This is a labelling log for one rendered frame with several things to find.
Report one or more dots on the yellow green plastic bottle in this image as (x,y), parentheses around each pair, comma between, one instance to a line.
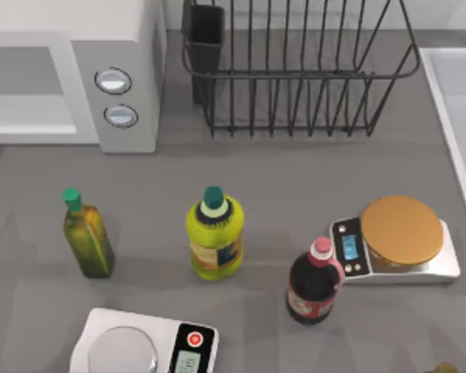
(215,241)

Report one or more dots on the dark red jug bottle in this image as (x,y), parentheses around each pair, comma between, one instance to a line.
(310,287)

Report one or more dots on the round grey microwave knob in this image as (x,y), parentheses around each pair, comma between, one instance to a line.
(113,81)
(120,116)

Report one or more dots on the dark cutlery holder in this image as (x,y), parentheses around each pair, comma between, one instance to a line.
(204,35)

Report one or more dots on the olive green glass bottle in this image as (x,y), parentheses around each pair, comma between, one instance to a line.
(88,241)

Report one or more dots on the silver scale with copper plate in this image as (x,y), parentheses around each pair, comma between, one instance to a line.
(400,241)

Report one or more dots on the white scale with steel plate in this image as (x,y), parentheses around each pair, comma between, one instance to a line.
(140,346)

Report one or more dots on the pale microwave oven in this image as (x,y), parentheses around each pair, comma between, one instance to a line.
(31,58)

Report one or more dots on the olive yellow object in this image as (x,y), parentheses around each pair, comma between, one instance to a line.
(446,368)

